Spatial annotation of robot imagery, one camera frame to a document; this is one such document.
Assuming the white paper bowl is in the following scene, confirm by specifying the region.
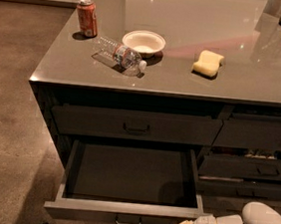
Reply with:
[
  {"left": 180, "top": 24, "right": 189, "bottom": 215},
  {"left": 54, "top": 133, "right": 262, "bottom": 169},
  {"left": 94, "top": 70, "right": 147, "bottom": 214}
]
[{"left": 122, "top": 30, "right": 165, "bottom": 58}]

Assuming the dark grey cabinet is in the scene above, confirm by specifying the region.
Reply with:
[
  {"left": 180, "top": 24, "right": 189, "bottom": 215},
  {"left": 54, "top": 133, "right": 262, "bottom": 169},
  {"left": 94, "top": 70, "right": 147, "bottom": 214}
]
[{"left": 18, "top": 0, "right": 281, "bottom": 208}]

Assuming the clear plastic water bottle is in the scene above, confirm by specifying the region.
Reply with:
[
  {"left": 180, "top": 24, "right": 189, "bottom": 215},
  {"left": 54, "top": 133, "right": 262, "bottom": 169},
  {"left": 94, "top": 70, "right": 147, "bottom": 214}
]
[{"left": 93, "top": 36, "right": 147, "bottom": 76}]

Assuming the drawer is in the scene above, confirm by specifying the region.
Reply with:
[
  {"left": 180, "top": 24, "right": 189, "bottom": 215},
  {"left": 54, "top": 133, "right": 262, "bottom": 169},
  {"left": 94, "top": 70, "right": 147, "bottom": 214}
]
[
  {"left": 198, "top": 154, "right": 281, "bottom": 182},
  {"left": 51, "top": 105, "right": 222, "bottom": 146},
  {"left": 44, "top": 140, "right": 205, "bottom": 224},
  {"left": 196, "top": 179, "right": 281, "bottom": 201},
  {"left": 213, "top": 116, "right": 281, "bottom": 151}
]

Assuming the yellow sponge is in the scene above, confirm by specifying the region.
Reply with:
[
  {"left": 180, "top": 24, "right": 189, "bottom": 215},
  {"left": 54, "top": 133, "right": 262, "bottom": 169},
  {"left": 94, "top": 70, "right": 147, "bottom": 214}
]
[{"left": 192, "top": 50, "right": 224, "bottom": 78}]

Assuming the orange soda can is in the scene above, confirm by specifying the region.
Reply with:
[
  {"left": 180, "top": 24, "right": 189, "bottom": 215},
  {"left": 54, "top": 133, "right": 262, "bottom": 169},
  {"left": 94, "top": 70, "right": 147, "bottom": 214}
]
[{"left": 77, "top": 0, "right": 98, "bottom": 38}]

